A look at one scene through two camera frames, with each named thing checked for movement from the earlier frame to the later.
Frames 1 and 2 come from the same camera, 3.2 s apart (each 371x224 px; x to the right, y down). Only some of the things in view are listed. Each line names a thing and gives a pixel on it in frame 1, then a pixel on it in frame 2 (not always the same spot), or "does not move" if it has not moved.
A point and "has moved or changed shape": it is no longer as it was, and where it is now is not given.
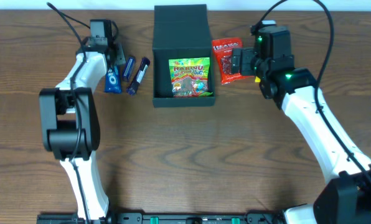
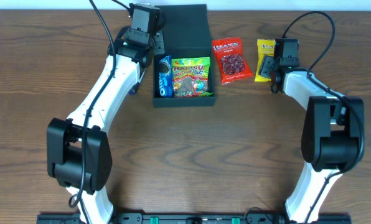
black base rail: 164,218 does not move
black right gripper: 236,61 -> 265,66
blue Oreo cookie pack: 112,80 has moved or changed shape
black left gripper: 119,55 -> 158,41
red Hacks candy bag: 224,48 does not move
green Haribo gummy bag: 189,77 does not move
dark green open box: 180,32 does not move
